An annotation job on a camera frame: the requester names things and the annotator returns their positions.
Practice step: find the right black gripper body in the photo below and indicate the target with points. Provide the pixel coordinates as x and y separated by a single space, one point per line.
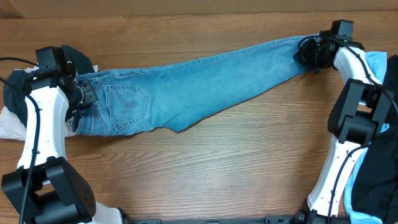
313 58

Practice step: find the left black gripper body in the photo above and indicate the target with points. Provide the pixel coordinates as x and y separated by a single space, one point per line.
85 95

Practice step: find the light blue denim jeans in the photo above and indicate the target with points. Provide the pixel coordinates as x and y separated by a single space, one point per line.
176 96

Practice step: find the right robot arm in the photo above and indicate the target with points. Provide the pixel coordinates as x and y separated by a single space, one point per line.
355 121

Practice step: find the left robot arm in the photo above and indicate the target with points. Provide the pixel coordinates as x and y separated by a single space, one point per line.
45 188

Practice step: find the light blue shirt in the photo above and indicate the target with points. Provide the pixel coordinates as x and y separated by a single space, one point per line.
377 62

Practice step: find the dark navy folded shirt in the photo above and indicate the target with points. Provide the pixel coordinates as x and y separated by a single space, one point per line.
58 67

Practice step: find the white crumpled cloth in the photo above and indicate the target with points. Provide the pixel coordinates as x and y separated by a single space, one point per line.
12 127

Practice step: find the black garment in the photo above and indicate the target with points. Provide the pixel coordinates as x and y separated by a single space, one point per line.
373 197

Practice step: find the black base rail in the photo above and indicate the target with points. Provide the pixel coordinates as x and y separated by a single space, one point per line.
211 221

